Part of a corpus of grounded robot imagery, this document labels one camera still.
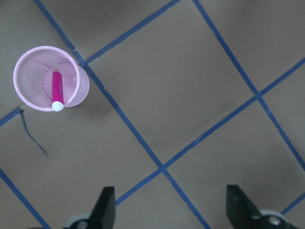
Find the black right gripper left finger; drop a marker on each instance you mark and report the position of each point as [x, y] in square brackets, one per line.
[104, 212]

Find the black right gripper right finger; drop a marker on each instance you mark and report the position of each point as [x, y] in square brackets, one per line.
[240, 210]

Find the pink marker pen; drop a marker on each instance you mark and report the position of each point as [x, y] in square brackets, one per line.
[57, 92]

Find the pink mesh cup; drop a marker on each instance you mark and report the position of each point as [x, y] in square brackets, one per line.
[32, 78]

